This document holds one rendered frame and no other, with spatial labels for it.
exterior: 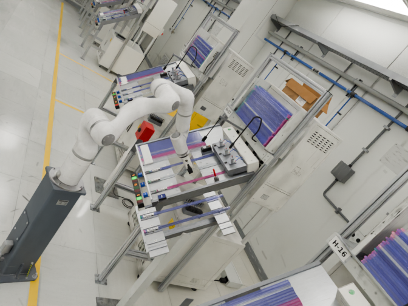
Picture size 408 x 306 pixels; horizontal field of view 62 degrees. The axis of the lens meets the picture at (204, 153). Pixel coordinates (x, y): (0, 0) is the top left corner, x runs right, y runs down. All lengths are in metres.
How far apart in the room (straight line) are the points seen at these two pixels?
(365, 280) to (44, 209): 1.58
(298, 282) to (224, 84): 2.31
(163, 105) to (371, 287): 1.27
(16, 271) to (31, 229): 0.36
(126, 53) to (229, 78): 3.40
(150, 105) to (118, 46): 4.84
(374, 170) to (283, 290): 2.07
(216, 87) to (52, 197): 2.16
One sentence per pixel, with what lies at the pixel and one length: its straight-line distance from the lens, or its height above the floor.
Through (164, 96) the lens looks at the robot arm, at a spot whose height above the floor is 1.36.
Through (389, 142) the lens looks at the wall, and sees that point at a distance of 3.60.
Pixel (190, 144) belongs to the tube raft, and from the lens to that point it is 2.60.
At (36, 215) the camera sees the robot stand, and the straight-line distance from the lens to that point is 2.02.
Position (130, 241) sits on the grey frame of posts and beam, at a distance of 2.33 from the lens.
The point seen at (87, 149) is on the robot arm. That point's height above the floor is 0.95.
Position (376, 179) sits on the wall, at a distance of 3.52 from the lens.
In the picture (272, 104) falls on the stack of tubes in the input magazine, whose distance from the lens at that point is 2.37.
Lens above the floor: 1.78
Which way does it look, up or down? 17 degrees down
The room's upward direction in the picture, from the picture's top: 38 degrees clockwise
